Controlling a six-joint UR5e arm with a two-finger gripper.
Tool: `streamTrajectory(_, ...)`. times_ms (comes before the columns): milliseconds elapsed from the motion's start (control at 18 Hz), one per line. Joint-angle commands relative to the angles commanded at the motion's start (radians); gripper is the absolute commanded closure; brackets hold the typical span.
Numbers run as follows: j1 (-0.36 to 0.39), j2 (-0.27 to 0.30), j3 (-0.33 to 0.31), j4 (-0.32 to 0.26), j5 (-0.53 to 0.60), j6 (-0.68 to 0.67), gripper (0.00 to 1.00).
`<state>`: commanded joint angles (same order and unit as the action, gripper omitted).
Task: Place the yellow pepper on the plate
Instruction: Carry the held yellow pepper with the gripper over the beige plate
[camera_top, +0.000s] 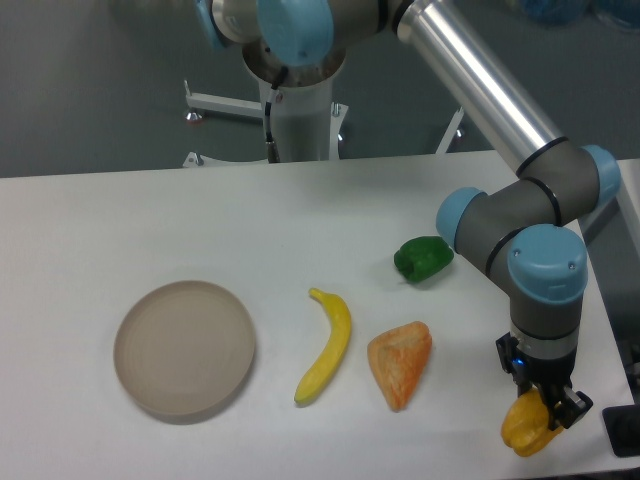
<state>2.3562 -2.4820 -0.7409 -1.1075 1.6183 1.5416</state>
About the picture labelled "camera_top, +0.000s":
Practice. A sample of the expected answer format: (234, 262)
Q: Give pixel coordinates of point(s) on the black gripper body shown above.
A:
(525, 368)

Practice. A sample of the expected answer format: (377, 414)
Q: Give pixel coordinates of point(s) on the yellow toy pepper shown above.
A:
(525, 428)

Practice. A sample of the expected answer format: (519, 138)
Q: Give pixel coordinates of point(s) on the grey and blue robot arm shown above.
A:
(517, 237)

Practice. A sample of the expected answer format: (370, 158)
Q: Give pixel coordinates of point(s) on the green toy pepper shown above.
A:
(421, 258)

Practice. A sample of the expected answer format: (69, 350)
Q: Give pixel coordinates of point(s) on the beige round plate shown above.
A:
(184, 351)

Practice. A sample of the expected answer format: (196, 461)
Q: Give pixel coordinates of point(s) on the black box at table edge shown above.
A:
(622, 427)

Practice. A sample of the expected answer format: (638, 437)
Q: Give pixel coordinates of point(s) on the orange toy bread wedge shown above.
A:
(397, 359)

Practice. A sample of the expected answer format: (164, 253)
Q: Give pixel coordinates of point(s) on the yellow toy banana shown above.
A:
(323, 369)

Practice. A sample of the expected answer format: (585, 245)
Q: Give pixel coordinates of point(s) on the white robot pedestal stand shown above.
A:
(366, 101)

